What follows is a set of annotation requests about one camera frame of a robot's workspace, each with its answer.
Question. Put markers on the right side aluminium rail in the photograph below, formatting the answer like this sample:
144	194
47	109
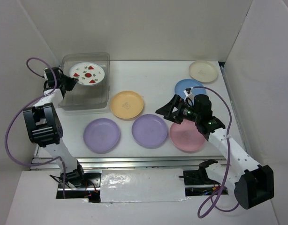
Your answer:
246	145

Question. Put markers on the aluminium front rail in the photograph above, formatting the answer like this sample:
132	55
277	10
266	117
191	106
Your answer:
145	162

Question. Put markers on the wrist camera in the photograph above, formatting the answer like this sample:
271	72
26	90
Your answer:
51	74
188	93

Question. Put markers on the white strawberry pattern plate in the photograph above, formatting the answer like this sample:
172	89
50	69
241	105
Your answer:
87	73

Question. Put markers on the purple plate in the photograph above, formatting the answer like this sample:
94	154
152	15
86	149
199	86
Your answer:
149	131
101	135

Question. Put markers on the blue plate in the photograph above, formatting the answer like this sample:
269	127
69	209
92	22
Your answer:
188	83

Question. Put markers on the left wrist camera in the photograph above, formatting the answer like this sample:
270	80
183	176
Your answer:
51	74

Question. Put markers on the aluminium rail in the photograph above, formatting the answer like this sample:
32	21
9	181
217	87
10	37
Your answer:
246	145
145	162

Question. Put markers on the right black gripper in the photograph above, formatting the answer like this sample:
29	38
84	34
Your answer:
168	108

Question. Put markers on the clear plastic bin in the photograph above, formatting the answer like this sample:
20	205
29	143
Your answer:
86	97

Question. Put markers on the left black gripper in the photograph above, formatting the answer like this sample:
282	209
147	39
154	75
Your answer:
72	82

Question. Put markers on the white foil cover panel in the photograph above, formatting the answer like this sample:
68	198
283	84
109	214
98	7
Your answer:
142	185

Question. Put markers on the cream plate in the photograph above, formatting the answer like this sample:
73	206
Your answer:
203	71

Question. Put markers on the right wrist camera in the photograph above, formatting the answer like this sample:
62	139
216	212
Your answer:
188	93

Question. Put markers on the pink plate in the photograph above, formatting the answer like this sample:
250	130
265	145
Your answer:
186	137

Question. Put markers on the yellow plate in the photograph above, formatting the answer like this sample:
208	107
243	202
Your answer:
126	104

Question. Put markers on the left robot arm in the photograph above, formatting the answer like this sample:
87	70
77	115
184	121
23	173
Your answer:
44	127

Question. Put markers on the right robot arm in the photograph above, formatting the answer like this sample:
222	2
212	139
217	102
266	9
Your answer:
250	182

